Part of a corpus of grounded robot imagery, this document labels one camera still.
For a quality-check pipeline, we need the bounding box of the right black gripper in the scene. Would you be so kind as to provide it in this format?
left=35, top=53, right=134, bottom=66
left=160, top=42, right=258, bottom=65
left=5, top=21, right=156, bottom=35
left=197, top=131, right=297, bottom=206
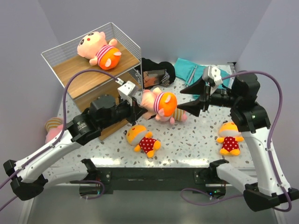
left=178, top=73, right=241, bottom=116

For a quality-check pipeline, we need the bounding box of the large black-haired boy plush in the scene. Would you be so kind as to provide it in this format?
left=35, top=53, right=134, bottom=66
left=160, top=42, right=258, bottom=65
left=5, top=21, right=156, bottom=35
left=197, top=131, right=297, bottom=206
left=77, top=31, right=121, bottom=70

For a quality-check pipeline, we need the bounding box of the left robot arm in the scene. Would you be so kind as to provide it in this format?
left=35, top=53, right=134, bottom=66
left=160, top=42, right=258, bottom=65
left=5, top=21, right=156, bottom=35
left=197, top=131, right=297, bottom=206
left=3, top=95, right=147, bottom=201

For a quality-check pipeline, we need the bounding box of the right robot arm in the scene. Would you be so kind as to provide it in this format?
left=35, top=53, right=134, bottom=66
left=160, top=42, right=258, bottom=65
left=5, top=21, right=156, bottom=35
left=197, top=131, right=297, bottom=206
left=178, top=71, right=299, bottom=211

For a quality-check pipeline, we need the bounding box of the yellow frog plush centre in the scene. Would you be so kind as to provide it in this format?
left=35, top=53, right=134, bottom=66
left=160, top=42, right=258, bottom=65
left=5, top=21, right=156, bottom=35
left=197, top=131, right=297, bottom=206
left=124, top=125, right=161, bottom=158

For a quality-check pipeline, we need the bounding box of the yellow frog plush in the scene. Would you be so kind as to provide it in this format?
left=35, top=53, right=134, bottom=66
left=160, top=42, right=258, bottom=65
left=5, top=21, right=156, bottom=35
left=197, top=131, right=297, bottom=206
left=216, top=122, right=244, bottom=156
left=124, top=125, right=161, bottom=158

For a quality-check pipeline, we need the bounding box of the teal folded cloth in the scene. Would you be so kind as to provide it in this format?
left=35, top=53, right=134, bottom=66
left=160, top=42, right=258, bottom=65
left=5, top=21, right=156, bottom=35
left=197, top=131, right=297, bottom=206
left=174, top=57, right=231, bottom=89

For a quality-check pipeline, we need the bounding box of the pink frog plush centre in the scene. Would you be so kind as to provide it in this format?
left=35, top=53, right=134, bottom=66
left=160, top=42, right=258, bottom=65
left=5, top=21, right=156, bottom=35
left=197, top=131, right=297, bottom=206
left=155, top=108, right=187, bottom=125

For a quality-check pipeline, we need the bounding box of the pink frog plush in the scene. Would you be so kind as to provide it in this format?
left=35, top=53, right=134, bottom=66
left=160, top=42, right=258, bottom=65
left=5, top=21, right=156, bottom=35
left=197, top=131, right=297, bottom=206
left=155, top=108, right=187, bottom=125
left=45, top=117, right=64, bottom=143

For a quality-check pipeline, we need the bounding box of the black printed garment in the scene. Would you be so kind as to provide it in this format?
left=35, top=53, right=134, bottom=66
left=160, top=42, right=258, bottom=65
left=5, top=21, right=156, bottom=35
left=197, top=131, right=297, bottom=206
left=137, top=58, right=176, bottom=89

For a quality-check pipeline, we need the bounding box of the yellow frog plush right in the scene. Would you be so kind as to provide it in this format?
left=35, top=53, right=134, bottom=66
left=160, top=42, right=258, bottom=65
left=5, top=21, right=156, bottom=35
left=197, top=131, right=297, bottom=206
left=216, top=122, right=244, bottom=156

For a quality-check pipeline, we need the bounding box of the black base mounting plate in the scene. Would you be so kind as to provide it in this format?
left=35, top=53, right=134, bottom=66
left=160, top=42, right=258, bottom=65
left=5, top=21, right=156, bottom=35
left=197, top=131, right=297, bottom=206
left=84, top=168, right=226, bottom=197

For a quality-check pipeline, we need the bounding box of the pink frog plush left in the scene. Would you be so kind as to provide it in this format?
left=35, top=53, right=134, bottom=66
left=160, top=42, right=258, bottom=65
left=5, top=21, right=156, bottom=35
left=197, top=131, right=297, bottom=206
left=45, top=117, right=64, bottom=143

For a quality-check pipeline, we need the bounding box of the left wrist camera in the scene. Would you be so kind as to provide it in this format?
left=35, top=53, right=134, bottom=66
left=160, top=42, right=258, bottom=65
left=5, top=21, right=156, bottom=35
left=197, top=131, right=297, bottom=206
left=117, top=81, right=138, bottom=102

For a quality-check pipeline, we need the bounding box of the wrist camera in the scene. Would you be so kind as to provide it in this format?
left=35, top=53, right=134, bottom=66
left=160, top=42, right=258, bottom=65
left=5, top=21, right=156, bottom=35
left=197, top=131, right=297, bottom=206
left=202, top=65, right=223, bottom=87
left=117, top=81, right=138, bottom=102

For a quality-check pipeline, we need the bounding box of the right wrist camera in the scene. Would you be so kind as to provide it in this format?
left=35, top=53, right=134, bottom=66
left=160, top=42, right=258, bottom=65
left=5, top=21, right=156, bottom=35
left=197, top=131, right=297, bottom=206
left=202, top=65, right=223, bottom=87

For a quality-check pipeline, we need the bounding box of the aluminium frame rail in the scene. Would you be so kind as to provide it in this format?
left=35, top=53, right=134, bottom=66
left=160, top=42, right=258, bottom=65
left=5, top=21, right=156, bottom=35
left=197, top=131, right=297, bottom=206
left=228, top=62, right=236, bottom=70

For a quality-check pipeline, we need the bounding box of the white wire wooden shelf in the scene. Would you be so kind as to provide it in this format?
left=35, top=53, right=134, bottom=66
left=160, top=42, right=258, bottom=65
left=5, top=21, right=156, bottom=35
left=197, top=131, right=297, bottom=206
left=41, top=22, right=144, bottom=142

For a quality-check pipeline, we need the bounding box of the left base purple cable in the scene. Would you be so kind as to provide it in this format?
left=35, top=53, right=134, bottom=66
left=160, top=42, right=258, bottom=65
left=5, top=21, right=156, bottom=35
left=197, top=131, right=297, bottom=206
left=79, top=180, right=106, bottom=200

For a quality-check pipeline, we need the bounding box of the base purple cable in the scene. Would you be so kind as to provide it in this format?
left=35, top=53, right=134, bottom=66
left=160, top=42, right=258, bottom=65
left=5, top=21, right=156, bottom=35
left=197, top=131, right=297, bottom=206
left=79, top=180, right=106, bottom=200
left=181, top=188, right=245, bottom=206

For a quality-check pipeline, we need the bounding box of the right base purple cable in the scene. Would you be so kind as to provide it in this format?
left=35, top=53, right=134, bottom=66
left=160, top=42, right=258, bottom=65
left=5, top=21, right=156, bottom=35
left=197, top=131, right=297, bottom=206
left=181, top=188, right=245, bottom=206

